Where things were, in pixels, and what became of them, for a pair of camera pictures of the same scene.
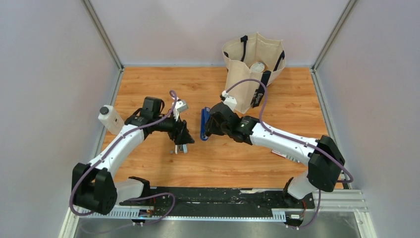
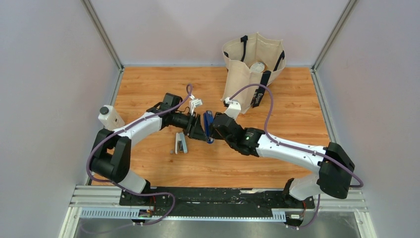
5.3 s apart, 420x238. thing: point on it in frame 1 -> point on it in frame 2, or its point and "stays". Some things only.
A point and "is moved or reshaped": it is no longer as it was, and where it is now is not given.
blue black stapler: (204, 114) is moved or reshaped
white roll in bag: (258, 67) stays
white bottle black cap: (110, 119) stays
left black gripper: (179, 134) -> (194, 129)
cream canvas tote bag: (255, 56) stays
